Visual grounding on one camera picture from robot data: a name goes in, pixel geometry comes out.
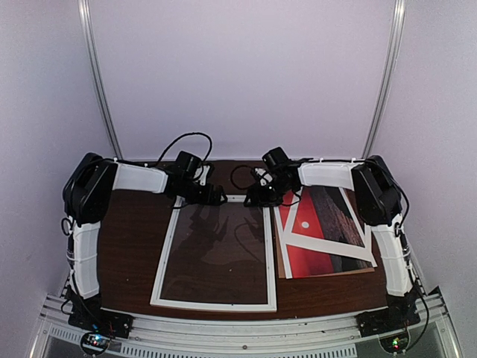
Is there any aluminium corner post right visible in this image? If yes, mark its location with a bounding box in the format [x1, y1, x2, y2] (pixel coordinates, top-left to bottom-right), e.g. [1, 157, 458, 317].
[362, 0, 406, 157]

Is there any white mat board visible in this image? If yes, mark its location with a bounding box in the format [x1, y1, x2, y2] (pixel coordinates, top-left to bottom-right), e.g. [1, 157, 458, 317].
[274, 186, 377, 275]

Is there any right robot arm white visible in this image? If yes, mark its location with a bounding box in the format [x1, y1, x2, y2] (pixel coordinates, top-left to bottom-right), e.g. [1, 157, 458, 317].
[244, 152, 414, 297]

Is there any left controller board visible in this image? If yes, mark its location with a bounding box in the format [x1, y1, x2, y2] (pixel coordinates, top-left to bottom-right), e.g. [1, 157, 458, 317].
[80, 332, 112, 356]

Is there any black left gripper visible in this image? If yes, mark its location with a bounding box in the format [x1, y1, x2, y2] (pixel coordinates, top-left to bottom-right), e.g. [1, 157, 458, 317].
[180, 178, 228, 206]

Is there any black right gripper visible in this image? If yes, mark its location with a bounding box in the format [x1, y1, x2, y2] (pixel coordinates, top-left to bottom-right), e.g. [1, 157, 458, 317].
[248, 176, 295, 206]

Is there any aluminium corner post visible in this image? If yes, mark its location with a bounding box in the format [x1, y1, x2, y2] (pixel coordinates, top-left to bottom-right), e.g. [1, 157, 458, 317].
[78, 0, 124, 160]
[362, 0, 406, 157]

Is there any controller board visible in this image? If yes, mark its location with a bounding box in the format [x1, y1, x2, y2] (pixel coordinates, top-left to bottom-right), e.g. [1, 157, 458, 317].
[80, 332, 112, 356]
[379, 332, 411, 355]

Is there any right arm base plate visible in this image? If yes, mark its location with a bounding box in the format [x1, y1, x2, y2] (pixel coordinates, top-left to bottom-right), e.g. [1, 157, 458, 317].
[356, 292, 420, 337]

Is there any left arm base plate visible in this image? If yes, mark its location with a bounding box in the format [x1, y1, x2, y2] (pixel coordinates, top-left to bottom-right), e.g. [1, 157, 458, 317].
[66, 285, 133, 339]

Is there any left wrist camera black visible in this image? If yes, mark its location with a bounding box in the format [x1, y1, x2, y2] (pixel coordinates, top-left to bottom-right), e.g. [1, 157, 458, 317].
[174, 151, 201, 179]

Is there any aluminium front rail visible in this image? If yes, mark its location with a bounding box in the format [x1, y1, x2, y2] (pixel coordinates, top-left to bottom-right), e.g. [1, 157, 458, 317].
[26, 294, 464, 357]

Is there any aluminium corner post left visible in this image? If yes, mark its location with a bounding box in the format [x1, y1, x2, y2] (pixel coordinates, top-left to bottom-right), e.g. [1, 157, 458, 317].
[78, 0, 124, 160]

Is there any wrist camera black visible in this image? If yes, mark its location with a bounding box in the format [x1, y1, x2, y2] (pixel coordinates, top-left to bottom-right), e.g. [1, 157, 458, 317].
[262, 147, 290, 170]
[174, 151, 201, 179]

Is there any red and dark photo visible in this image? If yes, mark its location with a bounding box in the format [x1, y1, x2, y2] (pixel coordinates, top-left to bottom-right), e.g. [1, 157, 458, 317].
[275, 186, 377, 280]

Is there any right controller board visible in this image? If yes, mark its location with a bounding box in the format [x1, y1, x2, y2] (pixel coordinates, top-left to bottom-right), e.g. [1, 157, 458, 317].
[379, 332, 411, 355]

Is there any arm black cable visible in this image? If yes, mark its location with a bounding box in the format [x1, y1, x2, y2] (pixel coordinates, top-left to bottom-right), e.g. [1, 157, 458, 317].
[154, 132, 213, 165]
[230, 165, 258, 191]

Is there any brown backing board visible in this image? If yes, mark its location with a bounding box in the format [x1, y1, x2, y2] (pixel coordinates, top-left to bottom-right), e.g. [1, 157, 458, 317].
[274, 186, 378, 280]

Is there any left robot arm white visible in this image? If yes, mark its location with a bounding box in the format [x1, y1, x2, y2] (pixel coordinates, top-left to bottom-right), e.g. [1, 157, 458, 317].
[63, 151, 227, 299]

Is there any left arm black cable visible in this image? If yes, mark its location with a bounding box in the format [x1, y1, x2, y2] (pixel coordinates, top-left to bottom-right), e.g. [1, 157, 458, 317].
[154, 132, 213, 165]

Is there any clear acrylic sheet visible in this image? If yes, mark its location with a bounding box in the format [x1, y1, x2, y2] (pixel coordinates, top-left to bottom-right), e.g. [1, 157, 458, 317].
[160, 202, 268, 305]

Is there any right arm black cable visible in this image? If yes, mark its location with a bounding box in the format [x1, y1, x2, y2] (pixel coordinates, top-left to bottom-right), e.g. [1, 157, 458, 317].
[230, 165, 258, 191]

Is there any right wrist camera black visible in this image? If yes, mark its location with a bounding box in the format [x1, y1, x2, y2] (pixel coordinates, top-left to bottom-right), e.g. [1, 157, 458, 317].
[262, 147, 290, 170]

